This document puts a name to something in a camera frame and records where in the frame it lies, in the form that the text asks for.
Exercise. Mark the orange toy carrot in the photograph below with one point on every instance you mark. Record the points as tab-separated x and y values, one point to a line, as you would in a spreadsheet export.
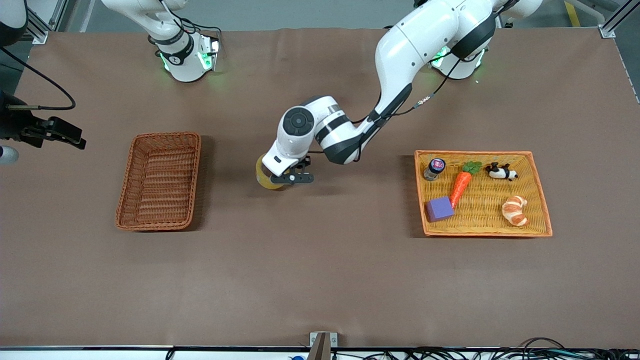
460	186

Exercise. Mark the aluminium frame profile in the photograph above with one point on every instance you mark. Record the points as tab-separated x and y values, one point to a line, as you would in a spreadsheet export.
42	22

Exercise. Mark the toy croissant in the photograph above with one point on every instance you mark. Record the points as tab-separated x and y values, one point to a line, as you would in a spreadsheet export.
515	210

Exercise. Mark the brown wicker basket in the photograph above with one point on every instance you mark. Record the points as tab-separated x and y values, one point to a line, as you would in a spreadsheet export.
160	181

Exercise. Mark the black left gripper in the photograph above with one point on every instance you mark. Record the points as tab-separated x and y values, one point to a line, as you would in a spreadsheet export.
308	162

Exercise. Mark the small dark lidded jar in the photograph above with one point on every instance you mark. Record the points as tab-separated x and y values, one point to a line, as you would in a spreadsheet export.
434	169

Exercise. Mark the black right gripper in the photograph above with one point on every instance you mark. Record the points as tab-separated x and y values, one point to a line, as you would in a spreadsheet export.
15	125

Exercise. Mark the grey metal table bracket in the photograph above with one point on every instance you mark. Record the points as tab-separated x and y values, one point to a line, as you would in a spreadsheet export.
323	345

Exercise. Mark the purple cube block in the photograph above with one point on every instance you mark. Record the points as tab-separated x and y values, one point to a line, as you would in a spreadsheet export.
439	209

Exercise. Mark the yellow clear tape roll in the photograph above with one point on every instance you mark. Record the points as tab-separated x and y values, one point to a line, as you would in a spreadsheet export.
264	180

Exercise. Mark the black white panda toy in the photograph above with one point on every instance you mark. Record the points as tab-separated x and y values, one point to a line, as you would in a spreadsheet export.
501	172

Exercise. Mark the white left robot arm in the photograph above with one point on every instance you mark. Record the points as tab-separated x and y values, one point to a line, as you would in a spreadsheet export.
400	55

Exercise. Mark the aluminium frame corner post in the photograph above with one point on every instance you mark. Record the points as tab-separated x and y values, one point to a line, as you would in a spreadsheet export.
612	25

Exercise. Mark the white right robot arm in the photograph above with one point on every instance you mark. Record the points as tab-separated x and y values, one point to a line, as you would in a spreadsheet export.
182	65

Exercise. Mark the orange wicker basket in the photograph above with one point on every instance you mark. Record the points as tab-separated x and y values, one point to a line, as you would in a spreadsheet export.
482	225

